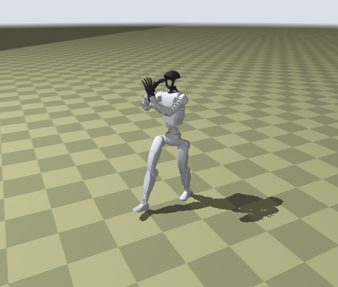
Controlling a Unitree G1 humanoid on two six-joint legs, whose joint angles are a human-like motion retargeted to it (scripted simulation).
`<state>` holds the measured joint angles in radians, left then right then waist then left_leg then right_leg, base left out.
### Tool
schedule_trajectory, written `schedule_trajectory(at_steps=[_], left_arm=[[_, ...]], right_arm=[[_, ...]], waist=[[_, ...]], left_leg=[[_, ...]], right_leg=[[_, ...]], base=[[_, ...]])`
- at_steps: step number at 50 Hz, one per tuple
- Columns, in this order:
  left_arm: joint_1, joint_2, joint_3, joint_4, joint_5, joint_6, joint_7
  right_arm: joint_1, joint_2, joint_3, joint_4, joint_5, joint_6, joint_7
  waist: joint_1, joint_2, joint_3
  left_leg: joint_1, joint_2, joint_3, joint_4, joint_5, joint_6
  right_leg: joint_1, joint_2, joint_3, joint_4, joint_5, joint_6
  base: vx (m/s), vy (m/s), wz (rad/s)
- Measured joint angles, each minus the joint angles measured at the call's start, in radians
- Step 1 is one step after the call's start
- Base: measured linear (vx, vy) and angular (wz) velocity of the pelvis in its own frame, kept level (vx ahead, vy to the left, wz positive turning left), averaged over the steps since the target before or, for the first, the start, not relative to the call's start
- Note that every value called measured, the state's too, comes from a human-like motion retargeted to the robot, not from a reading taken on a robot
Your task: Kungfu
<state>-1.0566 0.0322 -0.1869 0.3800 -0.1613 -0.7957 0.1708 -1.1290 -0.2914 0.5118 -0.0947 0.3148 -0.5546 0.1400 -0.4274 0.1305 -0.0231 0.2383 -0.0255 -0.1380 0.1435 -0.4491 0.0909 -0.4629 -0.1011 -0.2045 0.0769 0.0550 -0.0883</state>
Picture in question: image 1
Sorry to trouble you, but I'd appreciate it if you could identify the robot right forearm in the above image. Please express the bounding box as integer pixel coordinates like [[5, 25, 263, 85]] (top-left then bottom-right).
[[142, 92, 150, 106]]

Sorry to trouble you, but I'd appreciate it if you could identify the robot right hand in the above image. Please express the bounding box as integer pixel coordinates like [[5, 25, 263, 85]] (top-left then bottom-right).
[[155, 78, 166, 88]]

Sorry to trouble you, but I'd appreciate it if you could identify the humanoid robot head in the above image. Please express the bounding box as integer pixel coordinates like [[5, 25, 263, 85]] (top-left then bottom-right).
[[164, 71, 180, 94]]

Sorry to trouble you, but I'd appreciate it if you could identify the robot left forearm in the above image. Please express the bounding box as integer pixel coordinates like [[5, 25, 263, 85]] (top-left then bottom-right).
[[149, 96, 173, 115]]

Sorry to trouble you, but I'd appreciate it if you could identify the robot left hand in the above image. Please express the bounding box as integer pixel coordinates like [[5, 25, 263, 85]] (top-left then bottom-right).
[[142, 77, 156, 101]]

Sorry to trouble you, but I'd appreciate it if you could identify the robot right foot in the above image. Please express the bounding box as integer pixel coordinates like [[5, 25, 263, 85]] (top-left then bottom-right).
[[133, 203, 149, 212]]

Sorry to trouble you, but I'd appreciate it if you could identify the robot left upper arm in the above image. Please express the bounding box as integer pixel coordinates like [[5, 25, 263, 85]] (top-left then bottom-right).
[[164, 94, 189, 117]]

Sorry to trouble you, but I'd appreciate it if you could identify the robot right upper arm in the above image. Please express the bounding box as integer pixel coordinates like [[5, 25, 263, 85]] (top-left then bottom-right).
[[142, 91, 164, 111]]

